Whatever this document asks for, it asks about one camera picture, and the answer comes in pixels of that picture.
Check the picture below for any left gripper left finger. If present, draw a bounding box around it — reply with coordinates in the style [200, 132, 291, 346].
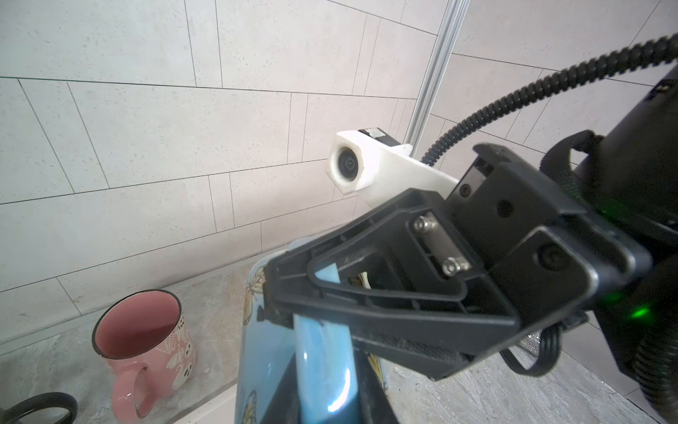
[260, 365, 301, 424]

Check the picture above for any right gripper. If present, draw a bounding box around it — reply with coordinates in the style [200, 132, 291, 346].
[262, 143, 653, 381]

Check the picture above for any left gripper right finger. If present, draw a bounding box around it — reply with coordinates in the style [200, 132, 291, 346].
[354, 351, 399, 424]

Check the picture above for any blue butterfly mug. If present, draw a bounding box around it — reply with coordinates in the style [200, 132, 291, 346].
[235, 253, 359, 423]

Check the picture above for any pink ghost mug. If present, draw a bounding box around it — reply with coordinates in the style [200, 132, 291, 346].
[92, 290, 197, 423]

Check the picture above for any black mug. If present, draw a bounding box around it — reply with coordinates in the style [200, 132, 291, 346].
[1, 392, 79, 424]

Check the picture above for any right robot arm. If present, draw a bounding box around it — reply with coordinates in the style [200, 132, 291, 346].
[240, 35, 677, 423]

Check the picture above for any beige tray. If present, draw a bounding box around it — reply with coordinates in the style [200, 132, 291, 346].
[175, 384, 238, 424]

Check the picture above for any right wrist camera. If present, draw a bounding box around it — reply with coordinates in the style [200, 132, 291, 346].
[326, 128, 458, 208]

